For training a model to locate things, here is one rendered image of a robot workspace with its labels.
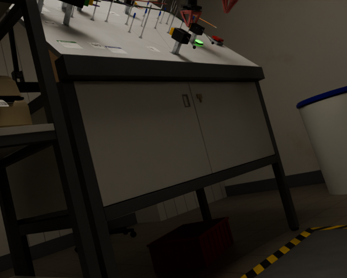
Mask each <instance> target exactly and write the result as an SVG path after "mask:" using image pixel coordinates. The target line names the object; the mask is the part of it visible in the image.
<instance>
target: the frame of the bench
mask: <svg viewBox="0 0 347 278"><path fill-rule="evenodd" d="M56 85H57V90H58V94H59V97H60V102H61V106H62V111H63V115H64V118H65V123H66V127H67V132H68V136H69V139H70V144H71V148H72V153H73V157H74V162H75V165H76V170H77V174H78V179H79V183H80V186H81V191H82V195H83V200H84V204H85V207H86V212H87V216H88V221H89V225H90V230H91V233H92V237H93V242H94V246H95V251H96V254H97V259H98V263H99V268H100V272H101V275H102V278H120V276H119V272H118V267H117V264H116V260H115V255H114V251H113V246H112V243H111V239H110V234H109V230H108V225H107V221H109V220H112V219H114V218H117V217H120V216H123V215H126V214H128V213H132V212H135V211H138V210H141V209H143V208H146V207H149V206H152V205H155V204H158V203H160V202H163V201H167V200H170V199H172V198H175V197H178V196H181V195H184V194H187V193H190V192H192V191H196V195H197V199H198V202H199V206H200V210H201V214H202V218H203V221H206V220H211V219H212V218H211V214H210V210H209V206H208V203H207V199H206V195H205V190H204V187H207V186H210V185H213V184H216V183H219V182H221V181H224V180H227V179H230V178H233V177H236V176H239V175H242V174H245V173H247V172H251V171H253V170H256V169H259V168H262V167H265V166H267V165H272V168H273V171H274V175H275V179H276V183H277V187H278V189H279V193H280V197H281V201H282V204H283V207H284V211H285V215H286V218H287V222H288V225H289V229H291V230H292V231H296V230H298V229H299V228H298V227H299V226H300V225H299V222H298V219H297V215H296V211H295V208H294V205H293V202H292V197H291V194H290V190H289V186H288V184H287V180H286V177H285V172H284V169H283V166H282V162H281V159H280V155H279V151H278V148H277V145H276V141H275V137H274V134H273V130H272V127H271V123H270V120H269V116H268V112H267V109H266V106H265V102H264V98H263V95H262V92H261V88H260V84H259V81H255V85H256V88H257V91H258V95H259V99H260V102H261V106H262V109H263V113H264V116H265V120H266V124H267V127H268V130H269V134H270V138H271V141H272V144H273V148H274V152H275V154H273V155H272V156H268V157H265V158H262V159H258V160H255V161H252V162H249V163H246V164H242V165H239V166H236V167H233V168H230V169H226V170H223V171H220V172H217V173H213V174H210V175H206V176H204V177H201V178H197V179H194V180H190V181H187V182H184V183H181V184H178V185H174V186H171V187H168V188H165V189H161V190H158V191H154V192H152V193H149V194H145V195H142V196H138V197H135V198H132V199H129V200H125V201H122V202H119V203H116V204H113V205H109V206H106V207H103V205H102V200H101V197H100V193H99V188H98V184H97V180H96V177H95V172H94V168H93V163H92V159H91V156H90V151H89V147H88V142H87V138H86V133H85V130H84V126H83V121H82V117H81V113H80V110H79V105H78V101H77V96H76V92H75V89H74V85H73V80H61V81H59V82H58V83H56ZM28 106H29V111H30V114H33V113H34V112H36V111H38V110H39V109H41V108H42V107H44V105H43V102H42V97H41V95H39V96H38V97H37V98H35V99H34V100H32V101H31V102H30V103H28ZM17 222H18V227H19V232H20V236H21V239H22V245H23V249H24V254H25V259H26V264H27V267H28V272H29V276H35V272H34V267H33V262H32V259H31V254H30V249H29V245H28V240H27V236H26V235H27V234H34V233H42V232H50V231H58V230H62V229H70V228H72V226H71V221H70V217H69V215H63V216H58V217H53V218H47V219H43V220H38V221H32V222H27V223H24V222H23V219H22V220H17Z"/></svg>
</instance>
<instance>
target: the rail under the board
mask: <svg viewBox="0 0 347 278"><path fill-rule="evenodd" d="M55 66H56V71H57V75H58V80H59V81H61V80H73V81H141V82H255V81H260V80H262V79H265V77H264V73H263V69H262V67H253V66H236V65H219V64H210V63H192V62H175V61H159V60H142V59H132V58H115V57H98V56H81V55H64V54H63V55H62V56H60V58H58V59H57V60H55Z"/></svg>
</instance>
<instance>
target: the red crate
mask: <svg viewBox="0 0 347 278"><path fill-rule="evenodd" d="M228 219H229V217H222V218H216V219H212V220H206V221H200V222H194V223H187V224H183V225H181V226H179V227H177V228H176V229H174V230H172V231H170V232H168V233H167V234H165V235H163V236H161V237H160V238H158V239H156V240H154V241H153V242H151V243H149V244H148V245H147V247H149V250H150V255H151V259H152V263H153V267H154V271H155V273H160V272H170V271H180V270H190V269H201V268H207V267H208V266H209V265H210V264H211V263H212V262H213V261H214V260H215V259H217V258H218V257H219V256H220V255H221V254H222V253H223V252H224V251H225V250H226V249H227V248H228V247H229V246H230V245H232V244H233V243H234V241H233V237H232V233H231V229H230V226H229V222H228Z"/></svg>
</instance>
